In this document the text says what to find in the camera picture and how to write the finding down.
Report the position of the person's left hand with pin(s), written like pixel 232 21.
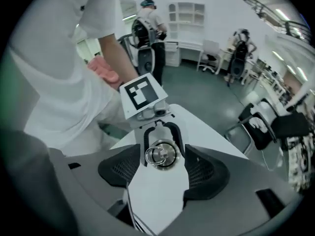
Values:
pixel 104 70

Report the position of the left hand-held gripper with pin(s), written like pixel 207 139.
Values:
pixel 142 95

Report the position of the grey wheeled machine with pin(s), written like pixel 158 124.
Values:
pixel 145 58

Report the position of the white framed wall board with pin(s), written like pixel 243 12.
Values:
pixel 128 7

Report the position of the person's left forearm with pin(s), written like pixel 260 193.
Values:
pixel 118 55

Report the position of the white office chair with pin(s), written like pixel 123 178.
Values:
pixel 209 51

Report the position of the person's white shirt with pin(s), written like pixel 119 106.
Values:
pixel 61 82

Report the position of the dark metal railing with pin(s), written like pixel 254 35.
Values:
pixel 275 13

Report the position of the black padded chair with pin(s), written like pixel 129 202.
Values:
pixel 291 125

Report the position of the white desk with drawers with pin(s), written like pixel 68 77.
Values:
pixel 183 49

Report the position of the black mesh chair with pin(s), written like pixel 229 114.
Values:
pixel 258 134

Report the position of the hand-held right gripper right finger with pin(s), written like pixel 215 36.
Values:
pixel 206 174

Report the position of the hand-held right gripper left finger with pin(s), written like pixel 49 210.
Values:
pixel 118 167

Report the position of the white wall shelf unit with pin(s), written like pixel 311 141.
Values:
pixel 187 18

